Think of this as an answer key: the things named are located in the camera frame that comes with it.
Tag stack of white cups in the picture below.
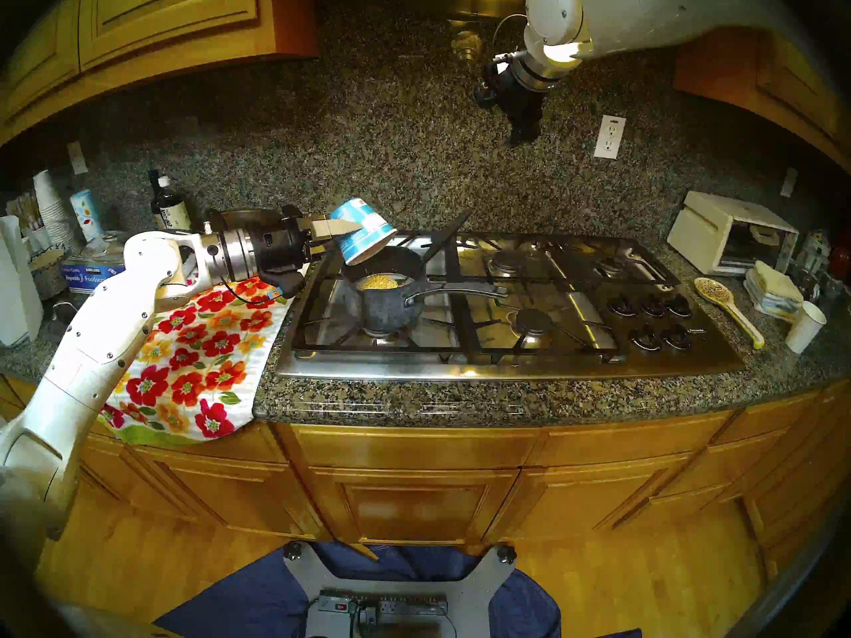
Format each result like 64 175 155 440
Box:
32 169 80 249

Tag blue oatmeal paper cup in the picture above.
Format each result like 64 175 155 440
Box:
329 198 398 266

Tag white paper towel roll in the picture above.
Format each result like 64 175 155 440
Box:
0 215 45 348

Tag floral kitchen towel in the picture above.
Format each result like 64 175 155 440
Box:
100 274 293 445

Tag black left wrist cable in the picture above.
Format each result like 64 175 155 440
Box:
223 278 277 310

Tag black round lid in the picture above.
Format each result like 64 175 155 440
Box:
50 300 87 335

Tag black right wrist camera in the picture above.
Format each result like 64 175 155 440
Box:
475 56 509 108

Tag leaf print paper cup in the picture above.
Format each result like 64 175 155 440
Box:
70 189 105 242

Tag dark speckled saucepan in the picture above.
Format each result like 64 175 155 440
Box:
342 246 509 335

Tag white toaster oven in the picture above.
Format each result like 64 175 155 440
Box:
667 190 800 277

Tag black cooking spoon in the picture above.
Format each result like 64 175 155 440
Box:
420 208 474 266

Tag wooden base cabinets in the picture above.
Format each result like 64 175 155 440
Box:
0 374 851 584

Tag patterned ceramic spoon rest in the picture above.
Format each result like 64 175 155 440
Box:
693 277 767 350

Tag white wall outlet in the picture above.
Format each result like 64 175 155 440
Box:
594 114 627 160

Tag patterned round basket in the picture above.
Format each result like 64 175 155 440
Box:
30 245 70 302

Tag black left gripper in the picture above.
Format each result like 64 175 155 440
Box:
257 207 364 276

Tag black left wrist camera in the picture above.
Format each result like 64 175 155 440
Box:
263 269 308 300

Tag plain white paper cup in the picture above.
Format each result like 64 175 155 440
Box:
785 300 827 355

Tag dark bottle white cap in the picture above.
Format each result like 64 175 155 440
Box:
158 175 192 231

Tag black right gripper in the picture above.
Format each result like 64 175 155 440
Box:
502 66 546 144

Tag blue foil sheet box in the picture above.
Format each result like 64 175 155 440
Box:
60 231 130 295

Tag dark blue cloth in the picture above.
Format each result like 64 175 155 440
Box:
153 540 642 638

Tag wooden wall cabinet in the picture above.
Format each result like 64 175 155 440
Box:
0 0 318 146
671 19 851 172

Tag steel pan red inside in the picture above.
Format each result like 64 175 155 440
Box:
203 207 287 235

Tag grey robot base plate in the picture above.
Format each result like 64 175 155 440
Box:
283 540 518 638

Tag folded dish cloth stack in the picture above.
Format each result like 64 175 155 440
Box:
743 261 805 324

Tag bundle of wooden utensils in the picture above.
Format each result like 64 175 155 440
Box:
15 191 44 232

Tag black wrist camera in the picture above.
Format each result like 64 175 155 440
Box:
475 56 509 108
263 269 308 300

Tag stainless gas stovetop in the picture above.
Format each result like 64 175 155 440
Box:
276 228 747 383

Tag thin right wrist cable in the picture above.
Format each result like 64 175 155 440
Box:
492 12 533 56

